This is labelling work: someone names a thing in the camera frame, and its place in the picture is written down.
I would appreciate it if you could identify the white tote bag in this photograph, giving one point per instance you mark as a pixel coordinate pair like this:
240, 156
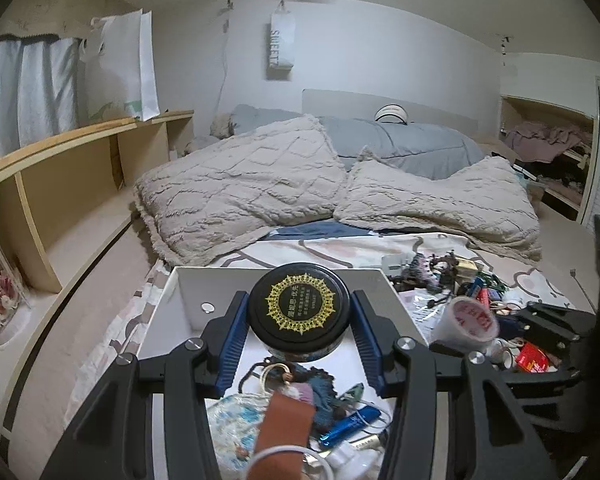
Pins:
125, 65

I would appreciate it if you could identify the dark wall hook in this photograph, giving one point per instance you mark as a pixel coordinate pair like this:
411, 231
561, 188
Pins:
504, 44

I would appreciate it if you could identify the dark figurine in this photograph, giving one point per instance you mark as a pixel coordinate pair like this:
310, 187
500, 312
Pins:
425, 265

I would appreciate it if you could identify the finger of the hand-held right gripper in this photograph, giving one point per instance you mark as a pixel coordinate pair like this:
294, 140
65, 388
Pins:
555, 320
540, 382

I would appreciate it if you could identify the white fluffy item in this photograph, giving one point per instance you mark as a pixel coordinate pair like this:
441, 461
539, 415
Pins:
365, 467

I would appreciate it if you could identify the pale headboard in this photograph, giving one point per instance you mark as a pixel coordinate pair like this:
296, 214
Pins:
340, 102

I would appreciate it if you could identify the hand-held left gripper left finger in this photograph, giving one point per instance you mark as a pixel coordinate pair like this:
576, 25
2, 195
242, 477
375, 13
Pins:
235, 340

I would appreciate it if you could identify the wooden bedside shelf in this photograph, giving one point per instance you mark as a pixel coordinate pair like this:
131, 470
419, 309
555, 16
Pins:
70, 170

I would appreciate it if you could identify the white cardboard box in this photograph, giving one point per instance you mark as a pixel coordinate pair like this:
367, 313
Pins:
190, 300

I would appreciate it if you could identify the floral fabric pouch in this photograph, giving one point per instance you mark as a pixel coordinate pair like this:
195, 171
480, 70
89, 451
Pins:
230, 425

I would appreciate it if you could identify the blue lighter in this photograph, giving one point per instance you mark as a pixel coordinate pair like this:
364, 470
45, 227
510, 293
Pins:
347, 427

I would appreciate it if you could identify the gold tube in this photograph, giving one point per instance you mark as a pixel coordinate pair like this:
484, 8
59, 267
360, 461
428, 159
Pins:
367, 442

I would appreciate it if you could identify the green circuit board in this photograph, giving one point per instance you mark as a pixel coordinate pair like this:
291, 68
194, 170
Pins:
352, 394

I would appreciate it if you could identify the grey pillow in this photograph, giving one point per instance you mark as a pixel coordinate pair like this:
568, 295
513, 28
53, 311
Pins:
420, 150

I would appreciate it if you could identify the white round helmet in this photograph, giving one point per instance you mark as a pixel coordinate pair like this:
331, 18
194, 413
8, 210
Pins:
391, 112

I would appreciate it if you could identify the dark crochet piece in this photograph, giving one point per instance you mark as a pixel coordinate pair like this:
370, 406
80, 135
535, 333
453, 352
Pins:
322, 390

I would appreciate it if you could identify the brown leather sleeve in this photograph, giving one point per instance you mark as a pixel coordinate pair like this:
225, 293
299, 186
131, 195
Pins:
282, 425

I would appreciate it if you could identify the pale blue curtain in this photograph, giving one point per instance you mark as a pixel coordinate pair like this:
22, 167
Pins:
30, 90

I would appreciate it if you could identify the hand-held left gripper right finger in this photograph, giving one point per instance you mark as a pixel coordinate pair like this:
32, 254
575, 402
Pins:
367, 345

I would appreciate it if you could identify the heap of clothes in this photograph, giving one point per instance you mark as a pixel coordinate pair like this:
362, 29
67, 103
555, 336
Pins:
545, 140

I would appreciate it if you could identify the red packet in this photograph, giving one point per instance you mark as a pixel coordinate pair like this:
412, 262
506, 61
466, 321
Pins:
532, 357

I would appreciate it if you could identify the wooden closet shelf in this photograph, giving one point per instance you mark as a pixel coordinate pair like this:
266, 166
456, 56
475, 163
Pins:
510, 107

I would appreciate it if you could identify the beige plush toy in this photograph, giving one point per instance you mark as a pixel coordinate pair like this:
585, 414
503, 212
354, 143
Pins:
222, 125

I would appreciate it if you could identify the black round tin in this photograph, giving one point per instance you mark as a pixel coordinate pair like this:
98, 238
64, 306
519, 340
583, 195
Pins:
297, 305

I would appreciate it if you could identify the hanging white paper bag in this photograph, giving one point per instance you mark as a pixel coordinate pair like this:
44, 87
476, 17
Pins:
281, 45

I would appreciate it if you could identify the dark blue cloth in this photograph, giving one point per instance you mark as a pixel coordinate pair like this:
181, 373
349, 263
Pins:
320, 230

